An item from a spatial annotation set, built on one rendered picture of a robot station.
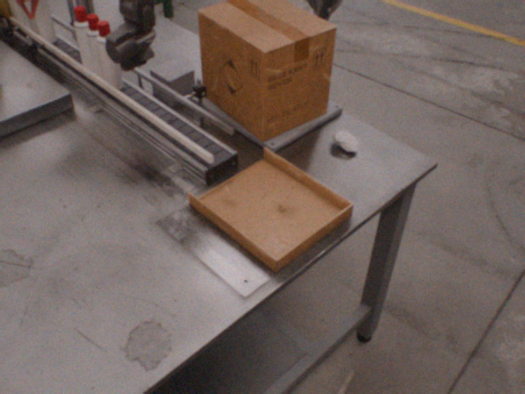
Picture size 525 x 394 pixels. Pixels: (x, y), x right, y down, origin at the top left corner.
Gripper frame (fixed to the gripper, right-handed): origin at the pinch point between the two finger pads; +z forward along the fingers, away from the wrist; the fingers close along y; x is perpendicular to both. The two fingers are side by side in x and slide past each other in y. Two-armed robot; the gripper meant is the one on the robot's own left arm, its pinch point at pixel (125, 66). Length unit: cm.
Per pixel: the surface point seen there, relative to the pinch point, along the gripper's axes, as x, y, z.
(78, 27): -17.7, 2.9, 6.4
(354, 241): 93, -74, 49
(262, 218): 55, 5, -28
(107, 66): -3.3, 3.1, 3.6
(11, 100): -10.1, 26.6, 20.5
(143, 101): 10.0, -0.7, 3.6
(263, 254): 61, 14, -37
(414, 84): 50, -207, 87
